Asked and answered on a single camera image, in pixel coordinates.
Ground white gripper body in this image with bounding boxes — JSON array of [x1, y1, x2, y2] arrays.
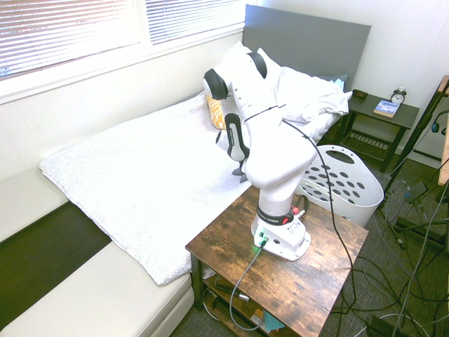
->
[[214, 130, 229, 155]]

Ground white perforated laundry basket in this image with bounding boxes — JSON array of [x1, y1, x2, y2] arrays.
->
[[294, 144, 385, 228]]

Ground yellow white patterned pillow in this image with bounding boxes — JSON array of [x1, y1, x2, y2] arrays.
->
[[206, 93, 226, 131]]

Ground white speckled pillow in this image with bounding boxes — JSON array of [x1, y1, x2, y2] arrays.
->
[[275, 65, 354, 143]]

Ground narrow white window blinds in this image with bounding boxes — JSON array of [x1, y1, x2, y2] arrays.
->
[[145, 0, 246, 45]]

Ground grey bed headboard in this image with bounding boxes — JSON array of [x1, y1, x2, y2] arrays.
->
[[242, 4, 373, 94]]

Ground dark wooden nightstand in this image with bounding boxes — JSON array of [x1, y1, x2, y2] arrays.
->
[[338, 93, 421, 173]]

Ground rustic wooden side table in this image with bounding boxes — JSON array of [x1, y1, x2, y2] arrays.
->
[[185, 182, 370, 337]]

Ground blue cover book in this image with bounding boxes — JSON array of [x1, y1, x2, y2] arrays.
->
[[373, 100, 401, 119]]

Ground black twin-bell alarm clock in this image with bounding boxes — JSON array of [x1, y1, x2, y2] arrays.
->
[[390, 86, 408, 105]]

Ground teal paper sheet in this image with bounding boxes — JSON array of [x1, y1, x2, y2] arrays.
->
[[262, 310, 286, 333]]

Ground wide white window blinds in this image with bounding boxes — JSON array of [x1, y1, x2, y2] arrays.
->
[[0, 0, 141, 77]]

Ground black power brick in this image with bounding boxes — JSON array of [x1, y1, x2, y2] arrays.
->
[[403, 181, 429, 204]]

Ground white bench cushion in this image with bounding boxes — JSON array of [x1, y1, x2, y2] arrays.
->
[[0, 168, 68, 244], [0, 241, 196, 337]]

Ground teal black headphones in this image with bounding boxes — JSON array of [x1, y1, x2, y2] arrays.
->
[[431, 110, 449, 136]]

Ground thick black power cable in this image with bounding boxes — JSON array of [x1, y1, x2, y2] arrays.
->
[[293, 194, 310, 220]]

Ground grey green base cable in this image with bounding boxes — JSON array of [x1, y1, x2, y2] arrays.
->
[[228, 242, 269, 333]]

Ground long black robot cable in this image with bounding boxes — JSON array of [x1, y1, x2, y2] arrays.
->
[[241, 103, 358, 317]]

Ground black camera stand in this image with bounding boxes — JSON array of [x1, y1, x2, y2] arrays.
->
[[380, 75, 449, 250]]

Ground black floor cable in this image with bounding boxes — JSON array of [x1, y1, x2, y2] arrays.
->
[[329, 256, 449, 317]]

